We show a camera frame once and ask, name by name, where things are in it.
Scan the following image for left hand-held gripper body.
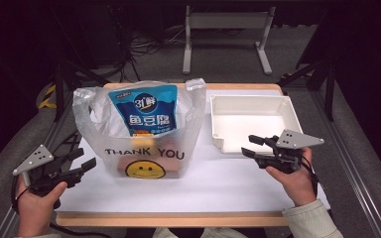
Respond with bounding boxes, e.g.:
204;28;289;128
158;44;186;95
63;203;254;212
12;144;83;196

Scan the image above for grey metal stand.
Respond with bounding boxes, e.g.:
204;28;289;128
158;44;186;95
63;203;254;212
182;5;277;75

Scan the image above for person's pale clothing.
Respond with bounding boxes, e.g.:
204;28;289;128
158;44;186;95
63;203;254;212
152;227;246;238

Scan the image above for blue snack pouch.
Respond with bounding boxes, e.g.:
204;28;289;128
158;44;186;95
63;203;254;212
108;84;179;137

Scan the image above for clear plastic shopping bag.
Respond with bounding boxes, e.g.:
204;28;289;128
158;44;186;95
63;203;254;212
71;77;207;180

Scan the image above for person's left hand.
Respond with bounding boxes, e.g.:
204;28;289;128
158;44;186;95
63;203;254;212
15;179;68;236

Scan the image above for yellow black hazard tape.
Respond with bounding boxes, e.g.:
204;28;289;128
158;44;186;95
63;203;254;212
38;83;58;110

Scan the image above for tangle of black floor cables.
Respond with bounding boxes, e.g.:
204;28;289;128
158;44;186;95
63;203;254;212
112;6;187;83

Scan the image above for right hand-held gripper cable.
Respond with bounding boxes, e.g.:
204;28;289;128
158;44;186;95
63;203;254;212
299;155;320;199

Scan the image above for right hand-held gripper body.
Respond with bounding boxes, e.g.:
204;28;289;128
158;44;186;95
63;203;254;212
253;129;325;175

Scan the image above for black tripod stand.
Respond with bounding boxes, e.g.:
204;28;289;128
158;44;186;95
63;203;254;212
277;59;336;123
53;59;112;123

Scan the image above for person's right hand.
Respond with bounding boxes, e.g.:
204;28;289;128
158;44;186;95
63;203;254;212
266;147;318;207

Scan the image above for aluminium floor rail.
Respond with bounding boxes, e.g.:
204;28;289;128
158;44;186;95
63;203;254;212
0;98;80;238
311;88;381;238

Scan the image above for white plastic tray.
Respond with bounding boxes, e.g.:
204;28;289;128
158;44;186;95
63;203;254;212
209;94;306;156

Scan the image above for white table mat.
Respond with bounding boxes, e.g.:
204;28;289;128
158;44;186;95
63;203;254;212
58;88;331;213

